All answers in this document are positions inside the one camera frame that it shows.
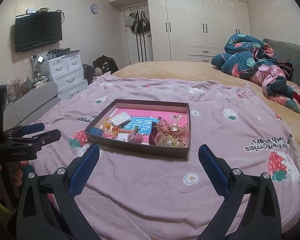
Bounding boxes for maroon banana hair clip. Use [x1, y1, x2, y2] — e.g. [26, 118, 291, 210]
[148, 122, 158, 146]

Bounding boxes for pink book blue label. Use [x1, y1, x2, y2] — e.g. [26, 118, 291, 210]
[100, 108, 190, 147]

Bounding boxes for hanging bags on door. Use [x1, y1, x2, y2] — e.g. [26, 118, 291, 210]
[125, 10, 151, 34]

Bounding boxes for round wall clock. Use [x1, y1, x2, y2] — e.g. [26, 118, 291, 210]
[90, 4, 98, 15]

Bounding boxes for pearl claw hair clip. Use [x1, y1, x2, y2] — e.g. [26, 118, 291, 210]
[165, 140, 179, 147]

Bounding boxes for tan bed sheet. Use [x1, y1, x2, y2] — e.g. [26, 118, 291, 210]
[112, 61, 300, 160]

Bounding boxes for blue small box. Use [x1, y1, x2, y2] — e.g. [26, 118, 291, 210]
[89, 127, 104, 137]

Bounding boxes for orange spiral hair tie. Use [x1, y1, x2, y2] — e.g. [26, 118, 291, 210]
[111, 126, 134, 136]

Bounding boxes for grey headboard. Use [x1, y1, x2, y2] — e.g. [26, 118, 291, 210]
[263, 38, 300, 86]

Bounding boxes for dark clothes pile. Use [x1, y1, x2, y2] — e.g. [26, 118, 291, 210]
[82, 55, 119, 85]

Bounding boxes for teal floral quilt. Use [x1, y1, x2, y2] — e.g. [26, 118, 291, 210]
[211, 33, 300, 113]

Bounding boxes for pink strawberry print blanket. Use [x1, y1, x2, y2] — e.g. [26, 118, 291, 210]
[32, 76, 300, 239]

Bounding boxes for white drawer cabinet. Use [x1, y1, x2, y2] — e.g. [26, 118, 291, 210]
[40, 50, 88, 100]

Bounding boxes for pink fuzzy hair clip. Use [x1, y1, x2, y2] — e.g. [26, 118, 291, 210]
[128, 126, 143, 144]

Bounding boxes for white wardrobe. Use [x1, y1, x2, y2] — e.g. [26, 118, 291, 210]
[108, 0, 251, 64]

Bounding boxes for cream claw hair clip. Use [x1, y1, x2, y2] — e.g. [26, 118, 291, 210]
[169, 114, 183, 132]

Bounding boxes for white earring card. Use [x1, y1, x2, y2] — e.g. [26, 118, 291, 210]
[109, 112, 132, 126]

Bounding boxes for brown cardboard tray box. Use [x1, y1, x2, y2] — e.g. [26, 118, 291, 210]
[85, 99, 191, 159]

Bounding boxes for grey padded bench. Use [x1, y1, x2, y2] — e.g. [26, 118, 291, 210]
[3, 82, 61, 130]

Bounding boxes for beige dotted bow hair clip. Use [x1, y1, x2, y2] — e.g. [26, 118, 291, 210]
[155, 119, 189, 148]

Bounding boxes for black wall television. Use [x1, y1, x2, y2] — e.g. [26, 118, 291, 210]
[14, 11, 62, 53]

